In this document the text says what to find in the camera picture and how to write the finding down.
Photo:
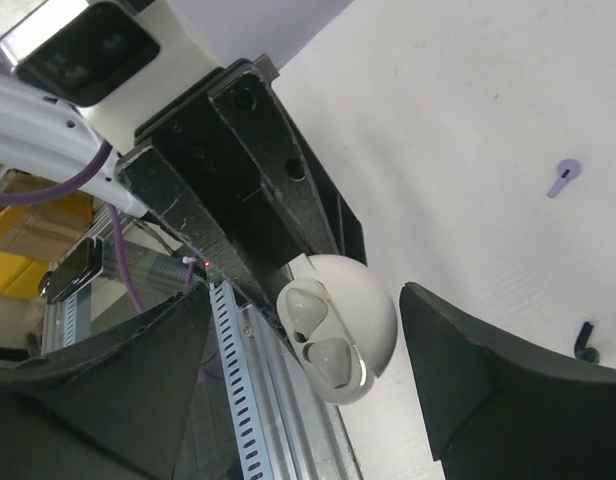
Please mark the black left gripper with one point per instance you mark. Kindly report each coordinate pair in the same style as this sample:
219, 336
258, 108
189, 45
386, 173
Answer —
226, 170

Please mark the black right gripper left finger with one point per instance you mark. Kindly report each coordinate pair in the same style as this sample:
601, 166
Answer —
113, 406

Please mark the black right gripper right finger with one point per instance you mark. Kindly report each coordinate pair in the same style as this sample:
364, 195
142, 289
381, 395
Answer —
496, 406

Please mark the white earbud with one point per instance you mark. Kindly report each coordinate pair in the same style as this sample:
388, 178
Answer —
306, 310
332, 360

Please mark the white earbud charging case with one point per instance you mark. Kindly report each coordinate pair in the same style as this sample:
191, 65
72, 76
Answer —
360, 311

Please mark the black earbud front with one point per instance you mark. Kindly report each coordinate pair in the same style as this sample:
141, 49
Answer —
582, 350

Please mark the black phone on stand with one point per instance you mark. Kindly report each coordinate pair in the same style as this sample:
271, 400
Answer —
74, 272

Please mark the yellow cardboard box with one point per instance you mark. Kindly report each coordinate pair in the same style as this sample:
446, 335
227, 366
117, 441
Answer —
32, 237

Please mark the purple earbud front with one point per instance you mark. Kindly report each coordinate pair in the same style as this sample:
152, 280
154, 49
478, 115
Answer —
567, 170

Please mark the white slotted cable duct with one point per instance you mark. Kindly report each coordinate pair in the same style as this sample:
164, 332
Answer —
247, 424

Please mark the aluminium mounting rail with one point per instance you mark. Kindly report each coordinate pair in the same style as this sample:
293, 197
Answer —
306, 438

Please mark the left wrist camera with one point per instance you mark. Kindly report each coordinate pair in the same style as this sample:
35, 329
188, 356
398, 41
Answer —
119, 62

